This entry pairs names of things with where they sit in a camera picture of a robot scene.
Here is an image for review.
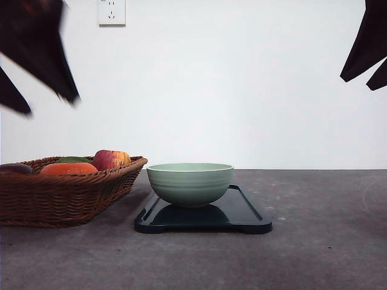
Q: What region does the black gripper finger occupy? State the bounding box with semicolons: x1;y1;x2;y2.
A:
366;58;387;91
0;0;80;104
340;0;387;82
0;67;31;115

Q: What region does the green ceramic bowl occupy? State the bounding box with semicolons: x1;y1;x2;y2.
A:
146;163;234;206

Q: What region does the brown wicker basket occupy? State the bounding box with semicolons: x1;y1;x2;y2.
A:
0;150;148;228

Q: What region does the dark purple fruit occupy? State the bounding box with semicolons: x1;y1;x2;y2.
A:
0;163;34;175

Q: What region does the green fruit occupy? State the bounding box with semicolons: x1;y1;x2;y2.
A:
56;156;91;164

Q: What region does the orange tangerine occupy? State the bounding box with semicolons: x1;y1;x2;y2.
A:
40;163;98;175

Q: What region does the red yellow apple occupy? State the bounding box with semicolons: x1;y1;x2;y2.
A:
94;150;132;170

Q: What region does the dark rectangular tray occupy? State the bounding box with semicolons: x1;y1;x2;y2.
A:
134;184;273;234

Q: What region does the white wall socket left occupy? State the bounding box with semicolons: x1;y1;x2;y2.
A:
98;0;126;27

